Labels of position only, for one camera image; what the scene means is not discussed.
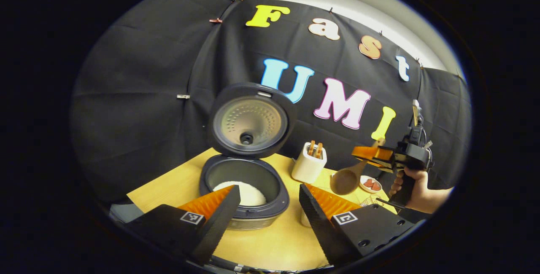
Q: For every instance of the white rice box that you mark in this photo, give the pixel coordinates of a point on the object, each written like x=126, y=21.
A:
x=304, y=219

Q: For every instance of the white rice heap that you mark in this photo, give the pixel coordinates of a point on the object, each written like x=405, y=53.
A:
x=253, y=196

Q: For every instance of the toast slice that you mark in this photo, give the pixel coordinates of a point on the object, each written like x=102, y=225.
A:
x=311, y=148
x=319, y=151

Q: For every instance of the white round plate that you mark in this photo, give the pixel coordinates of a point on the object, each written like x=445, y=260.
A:
x=363, y=187

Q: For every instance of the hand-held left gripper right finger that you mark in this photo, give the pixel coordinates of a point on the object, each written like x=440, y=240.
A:
x=318, y=223

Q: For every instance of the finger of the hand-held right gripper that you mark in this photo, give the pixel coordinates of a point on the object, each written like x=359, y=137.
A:
x=382, y=163
x=365, y=151

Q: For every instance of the white toaster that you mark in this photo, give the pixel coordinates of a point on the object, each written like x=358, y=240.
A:
x=308, y=168

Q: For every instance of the red clip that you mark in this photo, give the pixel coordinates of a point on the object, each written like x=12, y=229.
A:
x=215, y=20

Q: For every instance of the dark grey rice cooker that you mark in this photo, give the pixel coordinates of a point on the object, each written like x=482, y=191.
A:
x=249, y=173

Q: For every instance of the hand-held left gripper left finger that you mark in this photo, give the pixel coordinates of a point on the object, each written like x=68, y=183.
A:
x=213, y=227

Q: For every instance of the red meat piece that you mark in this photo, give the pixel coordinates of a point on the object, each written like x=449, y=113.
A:
x=368, y=183
x=376, y=186

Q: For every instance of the wooden spoon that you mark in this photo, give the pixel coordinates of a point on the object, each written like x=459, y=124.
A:
x=346, y=179

